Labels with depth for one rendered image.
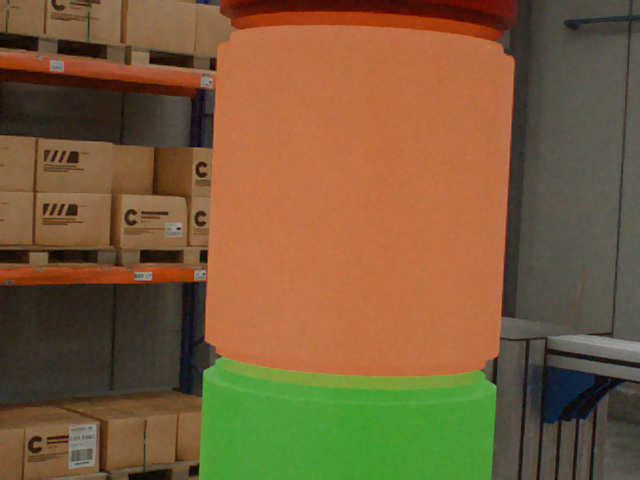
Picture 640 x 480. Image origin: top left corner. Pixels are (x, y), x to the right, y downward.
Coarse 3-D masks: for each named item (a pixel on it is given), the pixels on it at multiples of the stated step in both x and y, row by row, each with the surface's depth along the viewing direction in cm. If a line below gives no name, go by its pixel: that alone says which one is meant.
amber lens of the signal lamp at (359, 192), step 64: (256, 64) 20; (320, 64) 19; (384, 64) 19; (448, 64) 20; (512, 64) 21; (256, 128) 20; (320, 128) 19; (384, 128) 19; (448, 128) 20; (256, 192) 20; (320, 192) 20; (384, 192) 19; (448, 192) 20; (256, 256) 20; (320, 256) 20; (384, 256) 20; (448, 256) 20; (256, 320) 20; (320, 320) 20; (384, 320) 20; (448, 320) 20
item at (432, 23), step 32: (224, 0) 21; (256, 0) 20; (288, 0) 20; (320, 0) 20; (352, 0) 20; (384, 0) 19; (416, 0) 19; (448, 0) 20; (480, 0) 20; (512, 0) 21; (448, 32) 21; (480, 32) 21
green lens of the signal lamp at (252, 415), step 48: (240, 384) 21; (288, 384) 20; (336, 384) 20; (384, 384) 20; (432, 384) 21; (480, 384) 21; (240, 432) 20; (288, 432) 20; (336, 432) 20; (384, 432) 20; (432, 432) 20; (480, 432) 21
